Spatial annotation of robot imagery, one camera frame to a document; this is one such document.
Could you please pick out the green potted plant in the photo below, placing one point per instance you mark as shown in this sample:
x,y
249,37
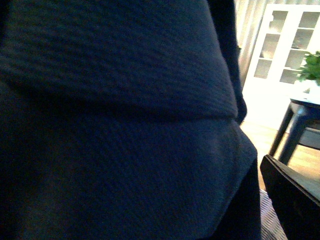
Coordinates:
x,y
311,69

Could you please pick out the dark navy garment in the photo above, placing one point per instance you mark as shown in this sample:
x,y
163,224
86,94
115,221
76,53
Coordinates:
x,y
120,120

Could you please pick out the white glass-door cabinet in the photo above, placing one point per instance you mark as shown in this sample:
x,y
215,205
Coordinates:
x,y
287,32

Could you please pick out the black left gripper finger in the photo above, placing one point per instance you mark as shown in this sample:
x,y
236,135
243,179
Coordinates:
x,y
295,199

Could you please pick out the dark round side table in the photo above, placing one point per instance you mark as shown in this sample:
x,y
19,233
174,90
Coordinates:
x,y
303,116

